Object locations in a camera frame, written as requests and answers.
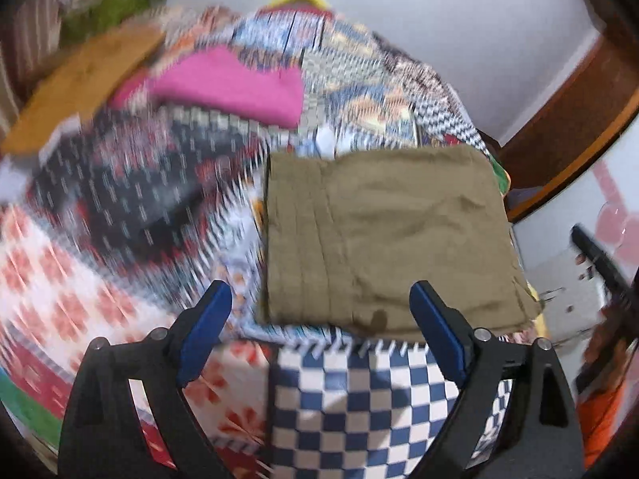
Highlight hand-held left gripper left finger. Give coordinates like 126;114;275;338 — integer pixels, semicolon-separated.
57;279;233;479

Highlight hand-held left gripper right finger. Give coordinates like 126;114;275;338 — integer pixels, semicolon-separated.
407;279;585;479

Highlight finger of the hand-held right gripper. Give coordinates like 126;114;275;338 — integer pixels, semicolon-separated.
570;224;639;320

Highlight olive green pants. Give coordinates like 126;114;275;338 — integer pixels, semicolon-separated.
252;144;544;342

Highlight person's right hand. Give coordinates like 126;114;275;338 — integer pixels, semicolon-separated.
574;304;635;395

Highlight frosted wardrobe door with hearts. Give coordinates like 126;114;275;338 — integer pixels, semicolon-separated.
509;115;639;340

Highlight brown wooden door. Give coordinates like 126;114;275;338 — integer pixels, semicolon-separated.
492;0;639;223

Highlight patchwork quilt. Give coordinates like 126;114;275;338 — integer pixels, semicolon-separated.
0;2;545;479

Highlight folded pink garment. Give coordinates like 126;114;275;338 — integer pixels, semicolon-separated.
107;45;305;131

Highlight green storage bag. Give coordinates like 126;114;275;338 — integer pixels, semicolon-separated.
60;0;155;48

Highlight striped red curtain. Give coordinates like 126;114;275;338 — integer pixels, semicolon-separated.
0;0;65;125

